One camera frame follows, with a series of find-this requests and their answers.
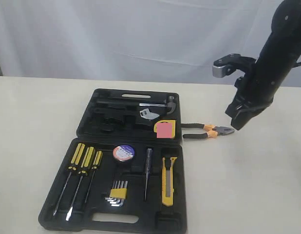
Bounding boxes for yellow utility knife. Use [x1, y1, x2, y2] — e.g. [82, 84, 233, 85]
[162, 157, 177, 207]

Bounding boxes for large yellow black screwdriver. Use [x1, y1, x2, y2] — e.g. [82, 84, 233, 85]
[53, 143, 85, 216]

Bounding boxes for black PVC insulating tape roll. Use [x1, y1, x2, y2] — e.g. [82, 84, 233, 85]
[113, 144, 135, 162]

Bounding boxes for hex key set yellow holder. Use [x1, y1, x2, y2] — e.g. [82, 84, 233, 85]
[105, 180, 128, 207]

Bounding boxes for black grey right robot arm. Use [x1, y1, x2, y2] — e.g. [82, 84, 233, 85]
[224, 0, 301, 130]

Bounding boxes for medium yellow black screwdriver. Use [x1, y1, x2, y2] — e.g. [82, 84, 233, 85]
[65, 143, 95, 221]

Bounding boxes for pliers black orange handles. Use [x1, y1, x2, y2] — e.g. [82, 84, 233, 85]
[181, 123, 235, 139]

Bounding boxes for yellow tape measure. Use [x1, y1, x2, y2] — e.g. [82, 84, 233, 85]
[153, 119, 176, 139]

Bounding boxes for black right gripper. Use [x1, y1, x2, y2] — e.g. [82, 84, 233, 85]
[225, 77, 274, 130]

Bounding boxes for silver adjustable wrench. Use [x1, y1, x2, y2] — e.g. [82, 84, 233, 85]
[139, 108, 160, 120]

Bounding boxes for small yellow black screwdriver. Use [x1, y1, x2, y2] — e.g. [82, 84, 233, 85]
[84, 150, 103, 204]

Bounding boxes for black plastic tool case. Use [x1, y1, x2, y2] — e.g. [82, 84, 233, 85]
[38, 88, 187, 234]

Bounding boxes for claw hammer black handle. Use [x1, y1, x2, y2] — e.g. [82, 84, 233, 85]
[96, 96, 176, 115]

